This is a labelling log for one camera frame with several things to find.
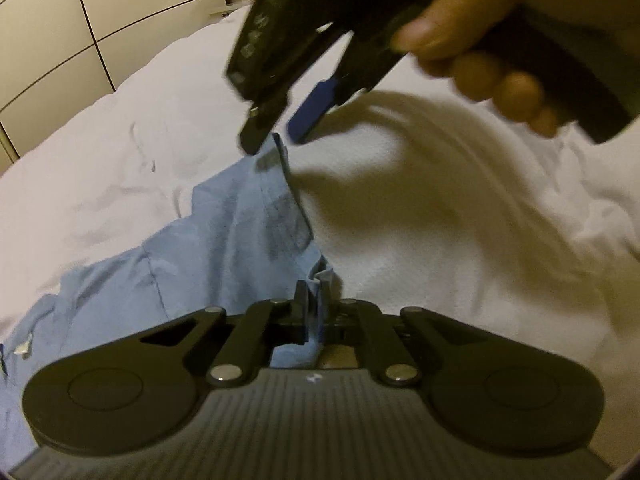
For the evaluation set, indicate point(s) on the light blue garment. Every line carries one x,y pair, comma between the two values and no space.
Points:
246,240

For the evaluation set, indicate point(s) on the beige panelled wardrobe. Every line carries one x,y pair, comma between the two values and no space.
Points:
60,56

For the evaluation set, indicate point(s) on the person's right hand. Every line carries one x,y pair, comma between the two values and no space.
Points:
443,39

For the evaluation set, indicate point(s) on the white bed sheet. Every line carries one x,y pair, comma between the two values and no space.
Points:
414,196

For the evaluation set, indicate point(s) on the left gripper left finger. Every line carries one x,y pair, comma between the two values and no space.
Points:
293,323

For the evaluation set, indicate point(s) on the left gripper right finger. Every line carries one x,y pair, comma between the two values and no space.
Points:
333,322

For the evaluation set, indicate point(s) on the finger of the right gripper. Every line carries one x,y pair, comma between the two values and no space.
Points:
261,118
318,102

